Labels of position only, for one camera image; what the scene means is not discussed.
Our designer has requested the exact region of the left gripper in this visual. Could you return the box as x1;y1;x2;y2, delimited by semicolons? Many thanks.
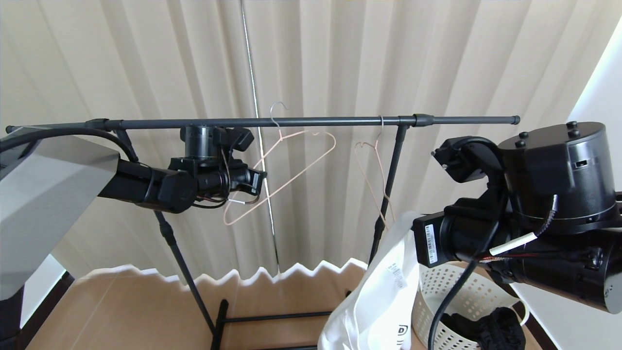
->
194;164;268;200

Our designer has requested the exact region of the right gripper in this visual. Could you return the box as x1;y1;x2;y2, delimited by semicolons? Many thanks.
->
412;197;622;314

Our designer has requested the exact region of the pink clothes hanger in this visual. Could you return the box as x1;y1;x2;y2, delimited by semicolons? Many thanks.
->
224;101;337;226
354;116;397;229

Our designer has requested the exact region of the white printed t-shirt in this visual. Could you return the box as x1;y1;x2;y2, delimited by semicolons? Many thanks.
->
318;210;423;350

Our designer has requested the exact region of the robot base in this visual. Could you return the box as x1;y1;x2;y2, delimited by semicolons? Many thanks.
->
0;284;25;350

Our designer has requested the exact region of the white laundry basket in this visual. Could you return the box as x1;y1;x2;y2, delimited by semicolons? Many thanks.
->
412;262;530;350

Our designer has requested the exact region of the black clothes rack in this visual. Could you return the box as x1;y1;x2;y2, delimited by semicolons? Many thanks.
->
6;114;520;350

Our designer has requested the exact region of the black garment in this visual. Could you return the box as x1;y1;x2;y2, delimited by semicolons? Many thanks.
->
440;306;527;350

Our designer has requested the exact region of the beige curtain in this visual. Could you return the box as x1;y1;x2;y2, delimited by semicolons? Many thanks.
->
0;0;622;287

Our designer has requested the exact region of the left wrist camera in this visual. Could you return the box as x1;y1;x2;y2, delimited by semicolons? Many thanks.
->
216;127;255;152

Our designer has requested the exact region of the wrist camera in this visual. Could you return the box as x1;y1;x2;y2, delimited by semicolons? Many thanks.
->
432;136;503;184
216;127;255;152

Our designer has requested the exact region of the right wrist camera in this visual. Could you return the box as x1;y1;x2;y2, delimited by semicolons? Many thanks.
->
432;136;503;184

